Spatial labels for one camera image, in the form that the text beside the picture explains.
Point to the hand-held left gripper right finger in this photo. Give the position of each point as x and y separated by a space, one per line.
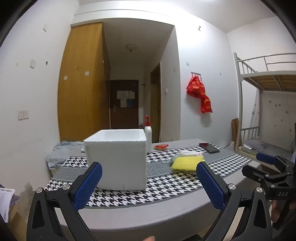
210 187

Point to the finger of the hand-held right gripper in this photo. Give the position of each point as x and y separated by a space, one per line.
268 158
256 173

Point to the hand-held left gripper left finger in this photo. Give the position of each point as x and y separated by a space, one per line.
89 185

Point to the white foam box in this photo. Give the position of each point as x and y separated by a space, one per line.
120 162

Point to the white face mask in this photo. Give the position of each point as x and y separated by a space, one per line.
189 153

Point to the person's right hand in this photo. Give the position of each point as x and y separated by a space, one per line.
276 210

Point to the grey bedding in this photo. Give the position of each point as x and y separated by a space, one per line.
256 144

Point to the black phone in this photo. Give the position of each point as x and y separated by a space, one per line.
209 148

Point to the wooden plank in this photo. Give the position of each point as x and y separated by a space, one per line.
237 132
233 132

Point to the blue-grey cloth bundle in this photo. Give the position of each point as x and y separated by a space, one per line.
62 151

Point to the houndstooth tablecloth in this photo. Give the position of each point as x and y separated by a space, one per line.
161 185

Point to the red snack packet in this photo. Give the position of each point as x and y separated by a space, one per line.
161 147

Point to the white pump bottle red cap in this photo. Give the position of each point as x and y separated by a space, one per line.
148 136

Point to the dark brown door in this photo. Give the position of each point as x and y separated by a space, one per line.
123 115

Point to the metal bunk bed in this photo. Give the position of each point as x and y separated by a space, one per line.
270 78

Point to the printed paper sheets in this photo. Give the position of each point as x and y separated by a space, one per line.
5 201

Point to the wooden wardrobe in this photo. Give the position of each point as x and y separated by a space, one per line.
81 97

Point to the blue paper notice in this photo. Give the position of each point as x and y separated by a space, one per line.
129 103

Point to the white paper notice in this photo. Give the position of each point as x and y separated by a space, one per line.
122 94

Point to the red plastic bag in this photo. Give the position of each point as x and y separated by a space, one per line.
196 89

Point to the wooden side door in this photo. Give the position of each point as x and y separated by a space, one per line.
155 104

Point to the ceiling lamp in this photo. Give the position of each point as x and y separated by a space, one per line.
131 47

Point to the white wall switch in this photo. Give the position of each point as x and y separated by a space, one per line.
26 114
20 115

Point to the wall hook rack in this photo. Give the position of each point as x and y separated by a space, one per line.
196 73

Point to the white wall plate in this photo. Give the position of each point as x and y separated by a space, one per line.
33 64

